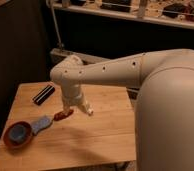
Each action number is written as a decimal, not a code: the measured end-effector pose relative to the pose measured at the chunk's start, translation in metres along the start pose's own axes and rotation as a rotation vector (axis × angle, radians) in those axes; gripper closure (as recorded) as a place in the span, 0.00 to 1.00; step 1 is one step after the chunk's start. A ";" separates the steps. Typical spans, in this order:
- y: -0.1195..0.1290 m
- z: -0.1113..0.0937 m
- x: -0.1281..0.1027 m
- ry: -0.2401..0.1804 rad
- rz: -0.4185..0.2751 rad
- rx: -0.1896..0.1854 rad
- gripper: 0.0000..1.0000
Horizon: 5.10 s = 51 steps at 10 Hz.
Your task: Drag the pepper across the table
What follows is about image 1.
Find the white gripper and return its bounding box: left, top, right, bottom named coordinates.
left=62, top=94, right=84, bottom=113

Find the red pepper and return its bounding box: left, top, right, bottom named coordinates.
left=53, top=109, right=74, bottom=121

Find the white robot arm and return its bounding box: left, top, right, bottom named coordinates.
left=50, top=49, right=194, bottom=171

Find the white plastic bottle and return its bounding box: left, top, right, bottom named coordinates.
left=78, top=102, right=93, bottom=116

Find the black rectangular box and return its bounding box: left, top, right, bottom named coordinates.
left=32, top=85, right=55, bottom=105

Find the blue sponge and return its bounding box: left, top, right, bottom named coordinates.
left=31, top=116, right=52, bottom=135

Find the wooden table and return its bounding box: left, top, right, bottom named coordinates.
left=0, top=85, right=136, bottom=171

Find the metal stand pole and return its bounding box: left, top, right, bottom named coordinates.
left=50, top=0, right=64, bottom=51

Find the blue cup in bowl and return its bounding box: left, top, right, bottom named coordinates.
left=8, top=124, right=27, bottom=143

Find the red bowl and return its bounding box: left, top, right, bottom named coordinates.
left=3, top=121, right=32, bottom=149

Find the grey baseboard rail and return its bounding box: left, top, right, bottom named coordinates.
left=49, top=47, right=111, bottom=66

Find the cluttered wall shelf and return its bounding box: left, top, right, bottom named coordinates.
left=46, top=0, right=194, bottom=30

